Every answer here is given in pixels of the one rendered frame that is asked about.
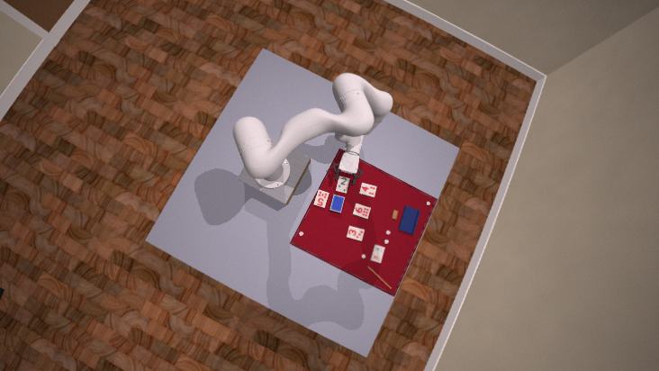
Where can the dark blue notebook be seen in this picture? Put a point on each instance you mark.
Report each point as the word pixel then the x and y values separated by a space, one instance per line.
pixel 409 219

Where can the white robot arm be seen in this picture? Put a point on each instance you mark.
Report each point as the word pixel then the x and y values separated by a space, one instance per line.
pixel 268 165

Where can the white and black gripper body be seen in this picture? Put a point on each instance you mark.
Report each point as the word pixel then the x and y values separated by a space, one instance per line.
pixel 348 162

